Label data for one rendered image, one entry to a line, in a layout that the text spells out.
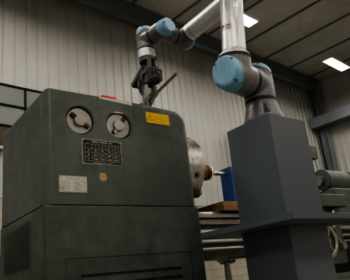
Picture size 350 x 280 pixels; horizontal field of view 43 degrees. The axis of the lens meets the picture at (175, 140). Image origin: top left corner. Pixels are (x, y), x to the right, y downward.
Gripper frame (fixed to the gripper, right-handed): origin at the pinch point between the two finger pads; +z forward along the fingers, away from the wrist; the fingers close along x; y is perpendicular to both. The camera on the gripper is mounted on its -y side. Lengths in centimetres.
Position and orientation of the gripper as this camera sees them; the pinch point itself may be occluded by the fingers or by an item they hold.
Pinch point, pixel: (148, 104)
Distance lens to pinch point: 188.5
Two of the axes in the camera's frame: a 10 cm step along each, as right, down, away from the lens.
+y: 5.8, -3.1, -7.5
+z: 1.1, 9.5, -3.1
